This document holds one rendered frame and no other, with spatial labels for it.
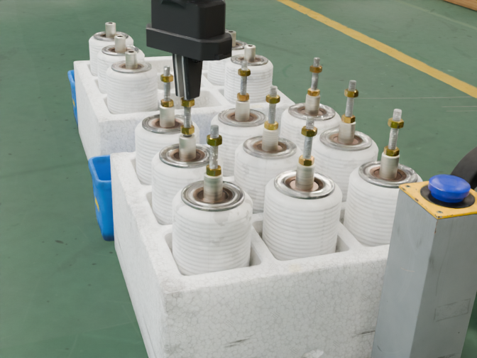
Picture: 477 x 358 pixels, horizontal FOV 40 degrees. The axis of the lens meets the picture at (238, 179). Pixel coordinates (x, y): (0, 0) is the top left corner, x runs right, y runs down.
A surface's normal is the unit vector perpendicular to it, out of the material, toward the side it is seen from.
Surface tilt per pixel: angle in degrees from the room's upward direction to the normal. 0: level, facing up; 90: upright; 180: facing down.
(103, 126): 90
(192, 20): 90
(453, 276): 90
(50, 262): 0
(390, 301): 90
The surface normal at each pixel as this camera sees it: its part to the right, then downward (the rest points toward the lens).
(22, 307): 0.04, -0.90
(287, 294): 0.32, 0.43
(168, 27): -0.62, 0.32
